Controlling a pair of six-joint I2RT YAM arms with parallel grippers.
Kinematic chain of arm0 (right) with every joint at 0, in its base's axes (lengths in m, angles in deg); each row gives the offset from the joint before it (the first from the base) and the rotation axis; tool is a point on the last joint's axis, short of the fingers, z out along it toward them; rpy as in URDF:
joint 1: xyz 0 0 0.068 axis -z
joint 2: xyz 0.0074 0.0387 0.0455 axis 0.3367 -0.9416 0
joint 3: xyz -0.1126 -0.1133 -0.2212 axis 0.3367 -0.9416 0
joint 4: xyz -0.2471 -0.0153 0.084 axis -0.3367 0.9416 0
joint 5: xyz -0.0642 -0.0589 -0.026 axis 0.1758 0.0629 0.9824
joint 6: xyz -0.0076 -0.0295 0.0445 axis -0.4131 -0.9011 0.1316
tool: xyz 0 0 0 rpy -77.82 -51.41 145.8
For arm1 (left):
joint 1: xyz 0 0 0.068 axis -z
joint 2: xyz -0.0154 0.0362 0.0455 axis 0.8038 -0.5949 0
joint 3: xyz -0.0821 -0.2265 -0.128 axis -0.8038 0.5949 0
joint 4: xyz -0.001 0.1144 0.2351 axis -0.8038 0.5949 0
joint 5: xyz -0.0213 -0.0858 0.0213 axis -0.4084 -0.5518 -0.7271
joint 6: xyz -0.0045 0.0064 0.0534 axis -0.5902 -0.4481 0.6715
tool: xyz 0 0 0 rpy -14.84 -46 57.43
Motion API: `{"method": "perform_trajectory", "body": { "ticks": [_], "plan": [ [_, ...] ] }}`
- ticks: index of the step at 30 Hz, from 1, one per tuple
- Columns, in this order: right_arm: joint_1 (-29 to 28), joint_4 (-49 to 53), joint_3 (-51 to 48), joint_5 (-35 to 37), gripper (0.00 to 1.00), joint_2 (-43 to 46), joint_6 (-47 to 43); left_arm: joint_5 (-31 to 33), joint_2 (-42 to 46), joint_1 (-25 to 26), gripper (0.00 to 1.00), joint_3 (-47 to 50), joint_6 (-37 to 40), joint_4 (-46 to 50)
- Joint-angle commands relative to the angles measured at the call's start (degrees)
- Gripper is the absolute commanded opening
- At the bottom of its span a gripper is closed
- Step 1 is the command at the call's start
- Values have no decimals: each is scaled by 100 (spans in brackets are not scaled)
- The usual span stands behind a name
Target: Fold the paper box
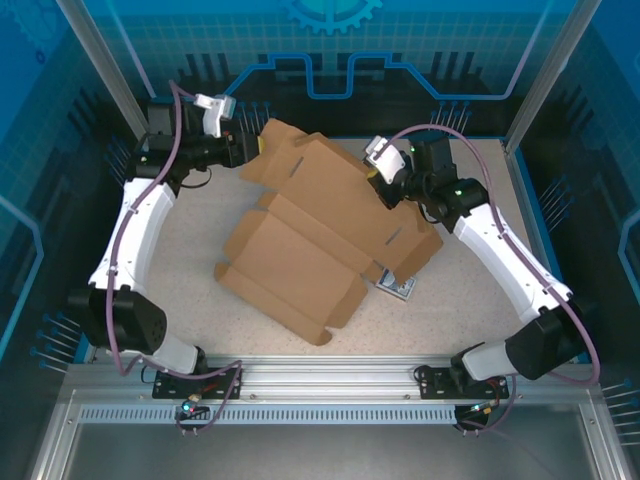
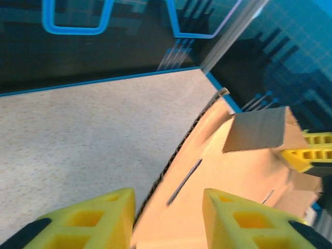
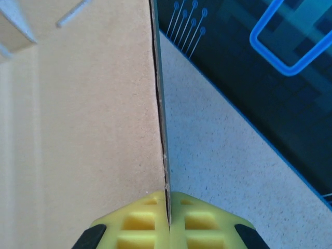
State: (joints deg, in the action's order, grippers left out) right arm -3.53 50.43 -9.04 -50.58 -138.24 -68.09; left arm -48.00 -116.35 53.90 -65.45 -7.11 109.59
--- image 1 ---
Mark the brown cardboard paper box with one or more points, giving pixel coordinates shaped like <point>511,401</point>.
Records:
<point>310,240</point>

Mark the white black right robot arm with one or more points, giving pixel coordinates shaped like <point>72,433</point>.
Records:
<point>500,250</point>

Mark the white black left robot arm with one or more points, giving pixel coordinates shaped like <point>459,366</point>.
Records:
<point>145,225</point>

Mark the blue playing card deck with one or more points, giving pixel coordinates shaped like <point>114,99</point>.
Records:
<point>397,287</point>

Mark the small connector with green light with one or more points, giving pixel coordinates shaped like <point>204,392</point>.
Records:
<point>190,407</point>
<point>481,409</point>

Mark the grey metal tray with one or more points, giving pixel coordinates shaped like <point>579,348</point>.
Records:
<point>325,455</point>

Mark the aluminium frame post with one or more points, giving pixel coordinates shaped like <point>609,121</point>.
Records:
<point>100,60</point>
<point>555,65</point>

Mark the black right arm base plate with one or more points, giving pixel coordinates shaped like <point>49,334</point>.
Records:
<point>435,382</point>

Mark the aluminium mounting rail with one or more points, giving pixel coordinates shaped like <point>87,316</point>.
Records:
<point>325,375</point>

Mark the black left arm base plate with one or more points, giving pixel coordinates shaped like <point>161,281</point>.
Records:
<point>220,387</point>

